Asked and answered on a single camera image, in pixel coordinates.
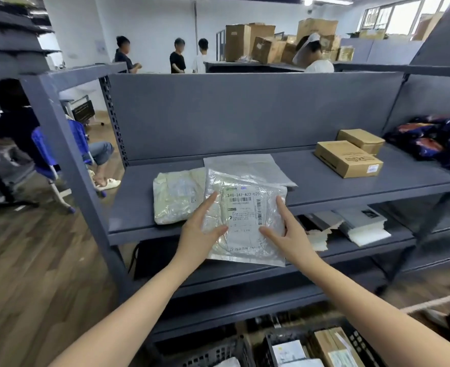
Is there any person's left hand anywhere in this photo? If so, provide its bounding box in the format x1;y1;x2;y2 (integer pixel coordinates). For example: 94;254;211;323
172;192;229;270

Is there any person's right hand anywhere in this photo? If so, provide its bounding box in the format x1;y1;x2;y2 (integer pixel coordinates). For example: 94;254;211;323
259;195;323;270

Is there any clear labelled plastic packet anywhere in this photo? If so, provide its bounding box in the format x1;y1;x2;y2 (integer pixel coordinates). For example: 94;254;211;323
203;169;289;267

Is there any person's right forearm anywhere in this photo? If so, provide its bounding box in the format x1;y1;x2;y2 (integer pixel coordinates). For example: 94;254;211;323
305;260;450;367

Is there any person's left forearm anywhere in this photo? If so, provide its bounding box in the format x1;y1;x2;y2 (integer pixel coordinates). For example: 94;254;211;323
48;260;208;367

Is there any torn white paper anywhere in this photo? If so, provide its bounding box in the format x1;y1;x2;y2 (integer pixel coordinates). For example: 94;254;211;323
306;221;345;252

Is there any cream plastic packet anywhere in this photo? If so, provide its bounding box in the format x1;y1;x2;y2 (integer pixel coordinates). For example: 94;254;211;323
153;167;207;225

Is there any grey plastic bag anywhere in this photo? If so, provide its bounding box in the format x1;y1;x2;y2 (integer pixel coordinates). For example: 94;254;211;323
203;153;298;188

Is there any white foam-backed grey box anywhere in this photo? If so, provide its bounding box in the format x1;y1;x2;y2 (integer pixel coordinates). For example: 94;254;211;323
334;205;392;247

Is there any large flat cardboard box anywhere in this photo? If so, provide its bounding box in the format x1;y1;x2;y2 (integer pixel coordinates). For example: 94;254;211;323
314;140;384;179

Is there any white labelled packet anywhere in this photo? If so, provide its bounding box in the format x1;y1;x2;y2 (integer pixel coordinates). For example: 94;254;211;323
272;339;308;366

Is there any grey metal shelf rack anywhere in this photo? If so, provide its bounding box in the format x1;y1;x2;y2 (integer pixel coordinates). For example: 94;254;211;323
378;0;450;273
20;62;450;345

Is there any black plastic basket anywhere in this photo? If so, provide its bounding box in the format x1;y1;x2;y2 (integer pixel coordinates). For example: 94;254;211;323
152;334;257;367
260;320;387;367

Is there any brown cardboard box with label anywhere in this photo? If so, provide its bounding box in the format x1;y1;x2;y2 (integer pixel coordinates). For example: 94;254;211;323
308;326;365;367

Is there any small flat cardboard box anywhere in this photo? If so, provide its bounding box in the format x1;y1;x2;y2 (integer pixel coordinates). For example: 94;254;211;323
337;128;386;156

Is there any black crate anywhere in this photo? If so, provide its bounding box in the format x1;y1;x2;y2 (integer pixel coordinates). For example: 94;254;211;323
71;99;96;124

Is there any pile of colourful snack bags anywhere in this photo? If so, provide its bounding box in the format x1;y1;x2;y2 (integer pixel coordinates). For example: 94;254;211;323
385;115;450;169

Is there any blue chair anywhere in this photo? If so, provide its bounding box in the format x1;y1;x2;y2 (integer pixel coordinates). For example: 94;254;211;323
31;119;108;215

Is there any pile of cardboard boxes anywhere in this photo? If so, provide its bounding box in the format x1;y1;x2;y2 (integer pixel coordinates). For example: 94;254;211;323
224;18;356;64

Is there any ceiling light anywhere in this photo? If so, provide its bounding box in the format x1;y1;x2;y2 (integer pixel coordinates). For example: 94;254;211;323
301;0;354;7

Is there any window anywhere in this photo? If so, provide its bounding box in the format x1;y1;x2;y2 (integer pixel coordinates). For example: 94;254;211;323
356;0;450;37

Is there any stack of grey shelf boards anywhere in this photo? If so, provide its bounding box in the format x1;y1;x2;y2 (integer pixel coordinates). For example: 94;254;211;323
0;0;62;93

